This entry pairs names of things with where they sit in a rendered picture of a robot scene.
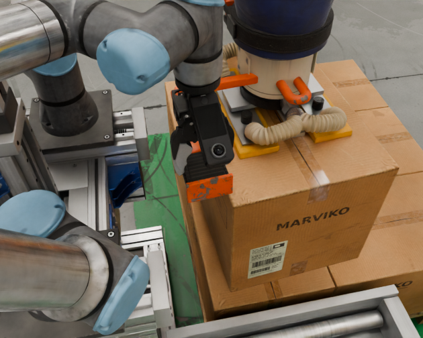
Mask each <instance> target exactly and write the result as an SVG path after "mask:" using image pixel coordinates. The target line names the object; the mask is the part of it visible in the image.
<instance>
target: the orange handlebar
mask: <svg viewBox="0 0 423 338"><path fill-rule="evenodd" d="M257 82H258V76H256V75H255V74H253V73H250V74H248V73H246V74H239V75H235V76H228V77H224V78H221V82H220V85H219V87H218V88H217V89H216V90H215V91H219V90H224V89H230V88H234V87H241V86H245V85H252V84H256V83H257ZM293 84H294V85H295V87H296V88H297V90H298V91H299V93H300V95H295V94H293V92H292V91H291V89H290V88H289V86H288V85H287V83H286V82H285V81H284V80H279V81H277V83H276V85H277V88H278V89H279V90H280V92H281V94H282V95H283V97H284V98H285V100H286V101H287V102H288V103H291V104H293V105H303V104H305V103H307V102H308V101H309V100H310V99H311V97H312V93H311V91H310V90H309V88H308V87H307V85H306V84H305V82H304V81H303V80H302V79H301V77H300V76H299V77H297V78H296V79H295V80H294V81H293ZM191 145H192V148H193V150H197V149H200V146H199V142H198V141H197V142H196V143H193V142H191Z"/></svg>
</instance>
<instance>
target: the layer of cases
mask: <svg viewBox="0 0 423 338"><path fill-rule="evenodd" d="M317 65H318V66H319V67H320V68H321V69H322V71H323V72H324V73H325V75H326V76H327V77H328V78H329V79H330V81H331V82H332V84H333V85H334V86H335V87H336V88H337V89H338V91H339V92H340V94H341V95H342V96H343V97H344V98H345V99H346V101H347V102H348V104H349V105H350V106H351V107H352V108H353V109H354V111H355V112H356V113H357V115H358V116H359V117H360V118H361V119H362V121H363V122H364V123H365V125H366V126H367V127H368V128H369V129H370V131H371V132H372V133H373V135H374V136H375V137H376V138H377V139H378V141H379V142H380V143H381V145H382V146H383V147H384V148H385V149H386V151H387V152H388V153H389V155H390V156H391V157H392V158H393V159H394V161H395V162H396V163H397V165H398V166H399V170H398V172H397V175H396V177H395V179H394V181H393V184H392V185H391V188H390V189H389V192H388V194H387V196H386V198H385V201H384V203H383V205H382V207H381V210H380V212H379V214H378V216H377V218H376V220H375V222H374V224H373V227H372V229H371V231H370V233H369V236H368V238H367V240H366V242H365V244H364V246H363V248H362V250H361V253H360V255H359V257H358V258H355V259H353V260H348V261H345V262H340V263H338V264H333V265H331V266H326V267H323V268H318V269H316V270H311V271H309V272H304V273H301V274H296V275H294V276H289V277H286V278H282V279H279V280H274V281H272V282H267V283H264V284H259V285H257V286H252V287H250V288H245V289H242V290H237V291H235V292H230V289H229V287H228V283H227V281H226V277H225V275H224V271H223V269H222V265H221V263H220V259H219V257H218V253H217V251H216V247H215V245H214V241H213V239H212V235H211V233H210V230H209V227H208V224H207V221H206V218H205V215H204V212H203V209H202V206H201V203H200V201H197V202H193V203H188V202H187V193H186V186H185V181H184V178H183V175H181V176H179V175H177V177H178V181H179V187H180V191H181V197H182V201H183V206H184V210H185V216H186V220H187V226H188V230H189V236H190V240H191V247H192V250H193V257H194V260H195V267H196V270H197V277H198V280H199V287H200V291H201V297H202V301H203V307H204V311H205V317H206V321H207V322H210V321H216V320H220V319H226V318H230V317H236V316H240V315H246V314H250V313H256V312H260V311H266V310H269V309H273V308H279V307H283V306H289V305H293V304H299V303H303V302H309V301H313V300H320V299H323V298H330V297H333V296H340V295H343V294H349V293H353V292H359V291H363V290H369V289H373V288H379V287H383V286H389V285H393V284H394V285H395V287H396V288H397V290H398V292H399V294H398V295H397V296H398V297H399V299H400V300H401V302H402V304H403V306H404V308H405V310H406V312H407V313H408V314H409V315H410V314H413V313H419V312H422V311H423V150H422V148H421V147H420V146H419V145H418V144H417V142H416V141H415V139H414V138H413V137H412V136H411V135H410V133H409V132H408V130H407V129H406V128H405V127H404V125H403V124H402V123H401V121H400V120H399V119H398V118H397V116H396V115H395V113H394V112H393V111H392V110H391V109H390V107H389V106H388V104H387V103H386V102H385V101H384V100H383V98H382V97H381V95H380V94H379V93H378V92H377V90H376V89H375V87H374V86H373V85H372V84H371V83H370V81H369V80H368V78H367V77H366V76H365V75H364V74H363V72H362V71H361V69H360V68H359V67H358V66H357V64H356V63H355V61H354V60H343V61H336V62H326V63H320V64H317ZM164 85H165V93H166V100H167V113H168V120H169V133H170V138H171V134H172V132H174V130H176V126H178V123H177V121H176V119H175V116H174V113H173V100H172V98H171V90H173V89H175V87H176V84H175V81H171V82H165V83H164Z"/></svg>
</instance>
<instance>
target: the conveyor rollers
mask: <svg viewBox="0 0 423 338"><path fill-rule="evenodd" d="M382 326H383V317H382V316H381V313H380V312H379V311H378V310H373V311H367V312H363V313H357V314H353V315H348V316H344V317H338V318H335V319H328V320H325V321H319V322H315V323H309V324H306V325H300V326H296V327H290V328H286V329H280V330H277V331H271V332H267V333H261V334H258V335H251V336H248V337H242V338H330V337H335V336H339V335H345V334H349V333H354V332H358V331H364V330H367V329H373V328H377V327H382Z"/></svg>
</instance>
